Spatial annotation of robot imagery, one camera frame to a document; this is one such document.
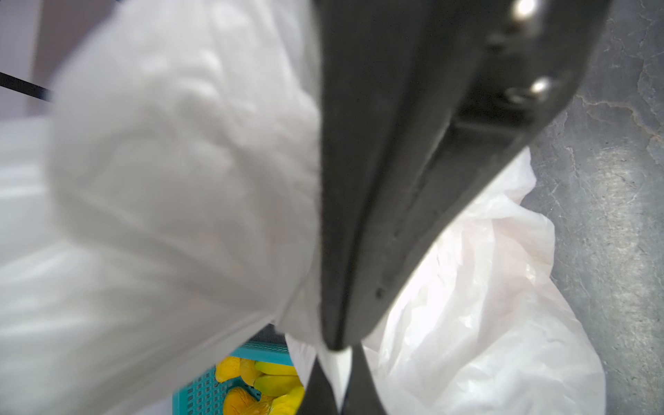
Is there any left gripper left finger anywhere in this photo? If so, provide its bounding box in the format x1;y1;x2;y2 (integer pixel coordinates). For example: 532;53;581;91
297;360;339;415

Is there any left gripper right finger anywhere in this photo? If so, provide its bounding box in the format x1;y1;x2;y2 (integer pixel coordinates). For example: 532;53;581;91
342;344;387;415

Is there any black wooden shelf rack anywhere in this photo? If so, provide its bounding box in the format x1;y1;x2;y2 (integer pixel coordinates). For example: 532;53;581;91
0;72;51;102

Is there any banana bunch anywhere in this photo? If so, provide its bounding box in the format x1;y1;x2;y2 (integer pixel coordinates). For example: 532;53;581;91
215;357;305;415

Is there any white plastic grocery bag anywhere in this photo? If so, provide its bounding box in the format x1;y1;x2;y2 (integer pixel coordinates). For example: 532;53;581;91
1;1;605;414

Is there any teal plastic basket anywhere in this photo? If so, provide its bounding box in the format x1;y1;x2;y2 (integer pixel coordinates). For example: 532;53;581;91
172;324;293;415

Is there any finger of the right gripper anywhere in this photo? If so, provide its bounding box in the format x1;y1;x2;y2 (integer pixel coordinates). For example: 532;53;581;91
316;1;610;350

